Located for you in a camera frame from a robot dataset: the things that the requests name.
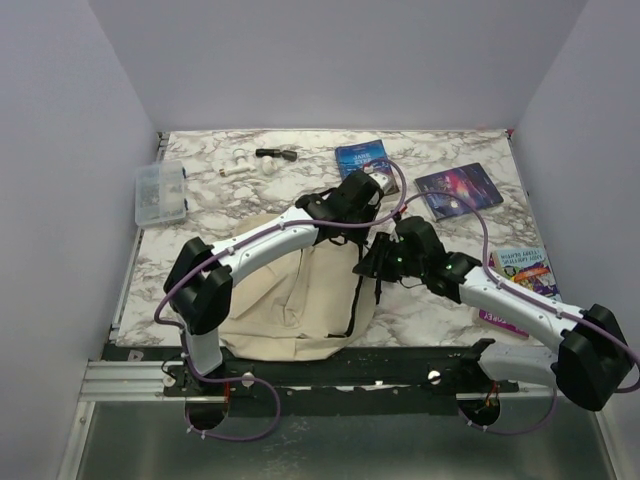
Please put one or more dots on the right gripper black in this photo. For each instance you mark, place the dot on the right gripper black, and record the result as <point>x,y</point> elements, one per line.
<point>375,262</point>

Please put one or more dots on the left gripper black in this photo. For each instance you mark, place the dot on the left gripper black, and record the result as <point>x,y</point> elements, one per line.
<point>371,210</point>

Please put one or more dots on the Jane Eyre blue book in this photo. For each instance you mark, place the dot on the Jane Eyre blue book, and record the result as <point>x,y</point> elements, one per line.
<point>370,156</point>

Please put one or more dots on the beige student backpack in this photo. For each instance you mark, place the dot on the beige student backpack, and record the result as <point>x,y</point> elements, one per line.
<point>304,306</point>

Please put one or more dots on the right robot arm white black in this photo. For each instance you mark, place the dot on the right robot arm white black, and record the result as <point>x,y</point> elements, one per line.
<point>582,352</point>

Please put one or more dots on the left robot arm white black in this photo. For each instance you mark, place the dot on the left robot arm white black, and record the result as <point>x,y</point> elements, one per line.
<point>200,284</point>

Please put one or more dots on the black cylindrical tool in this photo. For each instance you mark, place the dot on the black cylindrical tool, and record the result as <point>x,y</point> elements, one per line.
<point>287,155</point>

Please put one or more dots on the small white round cap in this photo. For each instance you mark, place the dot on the small white round cap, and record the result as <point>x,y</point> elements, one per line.
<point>269,165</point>

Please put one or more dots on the dark purple book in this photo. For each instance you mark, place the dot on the dark purple book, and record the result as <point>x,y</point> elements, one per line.
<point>454,191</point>

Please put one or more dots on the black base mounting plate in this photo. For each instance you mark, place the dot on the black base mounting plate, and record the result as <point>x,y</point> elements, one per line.
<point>353,382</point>

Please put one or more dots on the Treehouse book purple cover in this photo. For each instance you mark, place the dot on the Treehouse book purple cover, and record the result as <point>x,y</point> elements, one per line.
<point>498,322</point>

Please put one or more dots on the white plastic pipe fitting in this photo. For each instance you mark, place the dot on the white plastic pipe fitting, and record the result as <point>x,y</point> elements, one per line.
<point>240,165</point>

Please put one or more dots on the Treehouse book blue cover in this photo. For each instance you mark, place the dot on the Treehouse book blue cover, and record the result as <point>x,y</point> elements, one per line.
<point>527,267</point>

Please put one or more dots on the clear plastic organizer box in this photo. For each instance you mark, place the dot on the clear plastic organizer box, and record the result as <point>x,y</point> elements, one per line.
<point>160,194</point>

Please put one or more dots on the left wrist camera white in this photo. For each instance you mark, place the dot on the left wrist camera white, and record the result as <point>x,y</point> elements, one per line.
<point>385,182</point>

